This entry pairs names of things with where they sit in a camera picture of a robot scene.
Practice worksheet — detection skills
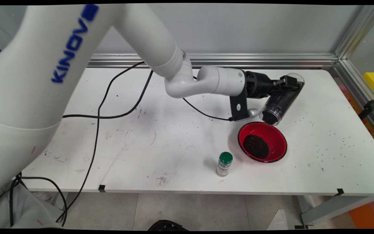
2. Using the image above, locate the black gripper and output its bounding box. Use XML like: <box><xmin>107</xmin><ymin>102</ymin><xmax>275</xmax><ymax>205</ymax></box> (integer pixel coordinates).
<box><xmin>245</xmin><ymin>71</ymin><xmax>299</xmax><ymax>99</ymax></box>

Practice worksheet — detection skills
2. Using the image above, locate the small green-lid spice bottle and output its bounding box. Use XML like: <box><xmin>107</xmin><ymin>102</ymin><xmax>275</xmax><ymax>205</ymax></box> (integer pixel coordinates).
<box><xmin>216</xmin><ymin>151</ymin><xmax>234</xmax><ymax>177</ymax></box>

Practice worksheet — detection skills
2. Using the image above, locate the aluminium frame post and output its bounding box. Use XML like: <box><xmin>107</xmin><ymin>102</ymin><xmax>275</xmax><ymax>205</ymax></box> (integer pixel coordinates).
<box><xmin>334</xmin><ymin>5</ymin><xmax>374</xmax><ymax>60</ymax></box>

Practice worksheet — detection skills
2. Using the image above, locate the pile of black grains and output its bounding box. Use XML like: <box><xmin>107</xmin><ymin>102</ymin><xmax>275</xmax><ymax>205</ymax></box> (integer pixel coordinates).
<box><xmin>243</xmin><ymin>135</ymin><xmax>270</xmax><ymax>160</ymax></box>

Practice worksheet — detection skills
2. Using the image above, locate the thin black cable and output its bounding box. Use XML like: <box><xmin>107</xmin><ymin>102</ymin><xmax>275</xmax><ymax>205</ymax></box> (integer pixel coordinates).
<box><xmin>10</xmin><ymin>61</ymin><xmax>234</xmax><ymax>227</ymax></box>

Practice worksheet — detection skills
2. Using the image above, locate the orange plastic crate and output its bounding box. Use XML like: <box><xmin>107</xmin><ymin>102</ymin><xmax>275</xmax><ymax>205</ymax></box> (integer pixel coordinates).
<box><xmin>348</xmin><ymin>197</ymin><xmax>374</xmax><ymax>228</ymax></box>

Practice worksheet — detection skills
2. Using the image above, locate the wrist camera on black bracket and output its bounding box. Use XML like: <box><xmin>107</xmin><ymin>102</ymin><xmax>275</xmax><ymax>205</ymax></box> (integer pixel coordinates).
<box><xmin>229</xmin><ymin>88</ymin><xmax>259</xmax><ymax>122</ymax></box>

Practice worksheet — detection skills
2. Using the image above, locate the short aluminium frame rail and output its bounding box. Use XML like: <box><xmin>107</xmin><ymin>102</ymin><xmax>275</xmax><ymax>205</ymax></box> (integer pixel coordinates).
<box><xmin>331</xmin><ymin>59</ymin><xmax>374</xmax><ymax>142</ymax></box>

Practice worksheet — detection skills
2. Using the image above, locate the round black object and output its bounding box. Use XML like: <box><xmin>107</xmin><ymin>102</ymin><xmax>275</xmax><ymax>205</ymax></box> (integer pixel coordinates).
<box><xmin>147</xmin><ymin>220</ymin><xmax>189</xmax><ymax>231</ymax></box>

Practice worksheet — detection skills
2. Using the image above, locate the long aluminium frame rail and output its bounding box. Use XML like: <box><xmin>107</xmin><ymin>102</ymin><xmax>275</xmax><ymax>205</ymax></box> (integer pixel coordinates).
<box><xmin>0</xmin><ymin>53</ymin><xmax>338</xmax><ymax>69</ymax></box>

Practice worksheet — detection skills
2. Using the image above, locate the clear jar with black grains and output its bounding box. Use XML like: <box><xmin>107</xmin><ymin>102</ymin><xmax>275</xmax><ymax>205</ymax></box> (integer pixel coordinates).
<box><xmin>259</xmin><ymin>73</ymin><xmax>305</xmax><ymax>126</ymax></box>

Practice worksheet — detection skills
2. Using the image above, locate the red bowl with black rim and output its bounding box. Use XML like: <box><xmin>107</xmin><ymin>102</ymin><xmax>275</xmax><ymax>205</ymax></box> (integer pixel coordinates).
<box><xmin>238</xmin><ymin>122</ymin><xmax>288</xmax><ymax>163</ymax></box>

